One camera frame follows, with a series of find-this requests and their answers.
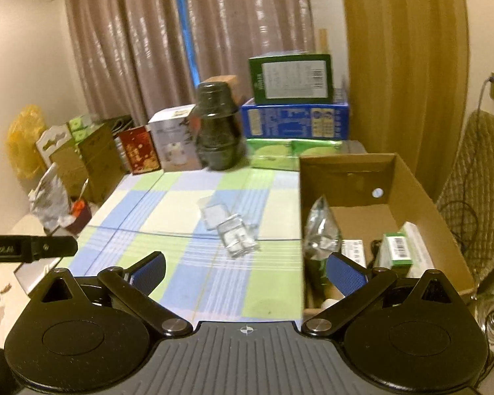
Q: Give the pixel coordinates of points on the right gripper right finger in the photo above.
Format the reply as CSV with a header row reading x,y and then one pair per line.
x,y
360,287

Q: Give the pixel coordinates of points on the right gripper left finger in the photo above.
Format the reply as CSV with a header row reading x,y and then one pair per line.
x,y
131,287

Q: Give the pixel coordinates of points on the silver foil pouch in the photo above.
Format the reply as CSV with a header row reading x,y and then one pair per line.
x,y
322,237

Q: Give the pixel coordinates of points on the white medicine tablet box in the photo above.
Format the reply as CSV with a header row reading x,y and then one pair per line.
x,y
420,256

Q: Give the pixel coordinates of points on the white plastic spoon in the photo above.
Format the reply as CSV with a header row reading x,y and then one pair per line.
x,y
329,302

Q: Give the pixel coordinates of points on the small green white box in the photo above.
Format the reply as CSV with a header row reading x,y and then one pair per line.
x,y
394,254

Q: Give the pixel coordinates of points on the crumpled silver foil bag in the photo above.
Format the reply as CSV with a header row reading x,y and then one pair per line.
x,y
49,201

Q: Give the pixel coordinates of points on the brown cardboard box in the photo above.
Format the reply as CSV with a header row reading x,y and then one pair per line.
x,y
375,193

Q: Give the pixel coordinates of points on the yellow plastic bag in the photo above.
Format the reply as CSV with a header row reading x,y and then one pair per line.
x,y
24,131

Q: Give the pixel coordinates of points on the clear flat plastic tray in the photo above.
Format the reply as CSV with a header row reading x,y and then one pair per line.
x,y
214,214

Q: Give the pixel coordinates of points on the checked tablecloth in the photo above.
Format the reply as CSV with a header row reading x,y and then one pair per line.
x,y
162,211

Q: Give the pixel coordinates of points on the clear plastic clamshell with clip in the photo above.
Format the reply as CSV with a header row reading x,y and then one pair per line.
x,y
237,237

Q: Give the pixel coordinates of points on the brown paper gift bag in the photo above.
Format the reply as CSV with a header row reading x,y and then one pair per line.
x,y
91,167

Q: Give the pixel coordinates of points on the red gold gift box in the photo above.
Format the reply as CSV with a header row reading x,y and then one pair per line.
x,y
139,150

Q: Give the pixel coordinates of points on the quilted chair cushion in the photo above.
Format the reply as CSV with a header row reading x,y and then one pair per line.
x,y
467,200

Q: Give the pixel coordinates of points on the light green tissue pack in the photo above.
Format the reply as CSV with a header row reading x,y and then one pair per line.
x,y
285,154

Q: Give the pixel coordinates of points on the white appliance product box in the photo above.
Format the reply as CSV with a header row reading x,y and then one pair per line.
x,y
173,133

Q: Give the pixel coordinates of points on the blue product box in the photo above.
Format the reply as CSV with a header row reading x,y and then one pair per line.
x,y
297,120

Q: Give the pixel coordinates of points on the dark green product box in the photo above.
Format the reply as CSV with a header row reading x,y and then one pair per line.
x,y
292,77

